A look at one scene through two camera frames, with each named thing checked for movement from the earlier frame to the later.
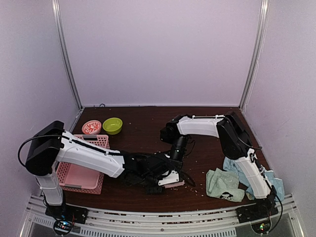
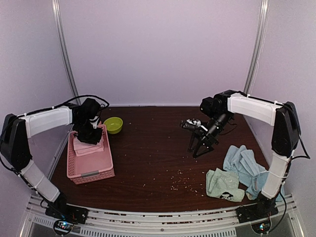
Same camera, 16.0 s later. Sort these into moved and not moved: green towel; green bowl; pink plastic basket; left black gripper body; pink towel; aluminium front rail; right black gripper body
Moved: right black gripper body; pink towel; left black gripper body; pink plastic basket
Not moved: green bowl; green towel; aluminium front rail
